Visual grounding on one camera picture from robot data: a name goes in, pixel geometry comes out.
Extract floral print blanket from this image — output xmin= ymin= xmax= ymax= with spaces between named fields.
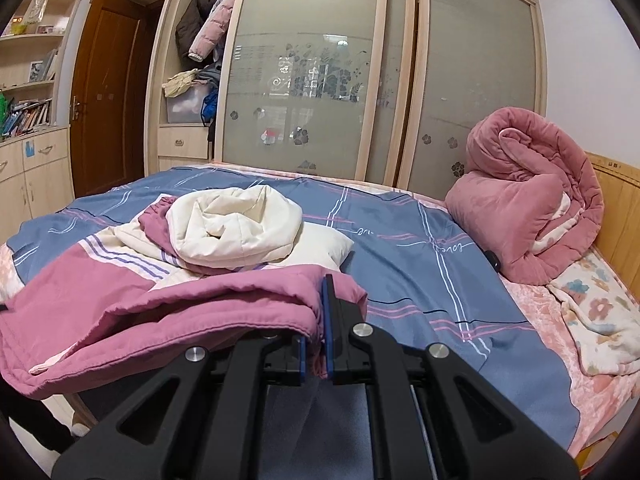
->
xmin=547 ymin=247 xmax=640 ymax=377

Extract wooden bed headboard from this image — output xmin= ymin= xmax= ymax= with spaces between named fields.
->
xmin=582 ymin=151 xmax=640 ymax=306

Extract hanging pink puffer jacket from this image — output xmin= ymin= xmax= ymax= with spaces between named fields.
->
xmin=188 ymin=0 xmax=236 ymax=62

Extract light wooden wardrobe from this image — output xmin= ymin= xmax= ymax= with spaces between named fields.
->
xmin=144 ymin=0 xmax=548 ymax=201

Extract wardrobe drawer with handle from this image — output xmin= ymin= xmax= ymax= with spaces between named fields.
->
xmin=159 ymin=126 xmax=210 ymax=158

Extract clear plastic storage box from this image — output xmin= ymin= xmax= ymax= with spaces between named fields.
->
xmin=166 ymin=85 xmax=211 ymax=124

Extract row of books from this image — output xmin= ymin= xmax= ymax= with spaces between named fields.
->
xmin=0 ymin=100 xmax=52 ymax=138

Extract light wooden bookshelf cabinet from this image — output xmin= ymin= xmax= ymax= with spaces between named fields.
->
xmin=0 ymin=0 xmax=83 ymax=243

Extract crumpled yellow cloth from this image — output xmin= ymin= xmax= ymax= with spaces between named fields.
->
xmin=163 ymin=69 xmax=201 ymax=98

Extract blue garment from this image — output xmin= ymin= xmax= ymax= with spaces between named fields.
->
xmin=200 ymin=87 xmax=219 ymax=121

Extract rolled pink quilt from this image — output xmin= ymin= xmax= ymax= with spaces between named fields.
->
xmin=444 ymin=106 xmax=606 ymax=286

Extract pile of grey clothes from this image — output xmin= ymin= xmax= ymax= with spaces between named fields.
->
xmin=195 ymin=62 xmax=223 ymax=86

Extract blue striped bed sheet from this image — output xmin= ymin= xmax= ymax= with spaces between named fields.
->
xmin=7 ymin=165 xmax=581 ymax=453

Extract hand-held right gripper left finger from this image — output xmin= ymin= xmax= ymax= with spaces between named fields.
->
xmin=50 ymin=332 xmax=308 ymax=480

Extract frosted sliding door large flowers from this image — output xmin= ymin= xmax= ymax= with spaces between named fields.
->
xmin=212 ymin=0 xmax=391 ymax=183

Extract hanging dark brown jacket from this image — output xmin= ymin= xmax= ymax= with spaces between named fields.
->
xmin=175 ymin=0 xmax=218 ymax=56

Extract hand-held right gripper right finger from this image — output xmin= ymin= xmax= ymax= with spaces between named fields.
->
xmin=322 ymin=272 xmax=581 ymax=480

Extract brown wooden door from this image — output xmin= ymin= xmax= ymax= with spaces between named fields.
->
xmin=70 ymin=0 xmax=156 ymax=196

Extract frosted sliding door small flowers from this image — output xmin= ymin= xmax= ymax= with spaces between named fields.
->
xmin=400 ymin=0 xmax=547 ymax=198

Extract plain wardrobe drawer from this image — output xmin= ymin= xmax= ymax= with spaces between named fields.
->
xmin=159 ymin=156 xmax=210 ymax=172

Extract pink and white hooded jacket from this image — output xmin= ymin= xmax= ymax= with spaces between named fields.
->
xmin=0 ymin=185 xmax=368 ymax=401

